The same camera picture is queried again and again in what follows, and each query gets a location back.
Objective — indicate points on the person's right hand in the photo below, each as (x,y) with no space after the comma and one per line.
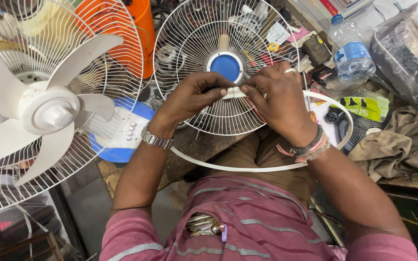
(285,101)

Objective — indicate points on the person's left hand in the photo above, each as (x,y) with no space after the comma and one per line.
(189,98)

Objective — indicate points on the small black and red box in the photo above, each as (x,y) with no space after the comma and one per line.
(323,75)

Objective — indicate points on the white guard with blue centre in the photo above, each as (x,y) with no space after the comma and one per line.
(227,67)

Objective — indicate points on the blue and white fan base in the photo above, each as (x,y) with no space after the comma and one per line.
(138,110)

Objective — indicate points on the silver metal wristwatch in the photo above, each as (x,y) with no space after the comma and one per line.
(156,140)

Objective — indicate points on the brown trousers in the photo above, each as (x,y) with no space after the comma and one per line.
(267,152)

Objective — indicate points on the clear plastic water bottle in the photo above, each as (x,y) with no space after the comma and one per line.
(352,61)

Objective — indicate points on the green printed packet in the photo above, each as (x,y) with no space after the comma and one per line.
(365,107)

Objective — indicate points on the black round motor housing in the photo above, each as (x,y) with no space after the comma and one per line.
(361,127)

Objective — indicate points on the orange plastic bucket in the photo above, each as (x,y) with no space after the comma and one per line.
(140,25)

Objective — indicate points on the brown crumpled cloth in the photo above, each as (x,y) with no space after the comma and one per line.
(401,145)

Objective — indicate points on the pink striped shirt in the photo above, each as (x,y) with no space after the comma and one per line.
(259,224)

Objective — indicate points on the clear plastic bag with contents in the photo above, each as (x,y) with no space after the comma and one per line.
(405,61)

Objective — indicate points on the papers in shirt pocket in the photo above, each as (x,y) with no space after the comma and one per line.
(203,225)

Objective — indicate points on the white fan blade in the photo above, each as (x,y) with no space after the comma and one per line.
(49,112)

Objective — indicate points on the dark shelf with contents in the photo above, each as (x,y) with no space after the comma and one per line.
(13,228)

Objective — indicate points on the dark olive switch box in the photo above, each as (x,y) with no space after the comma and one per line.
(316,50)

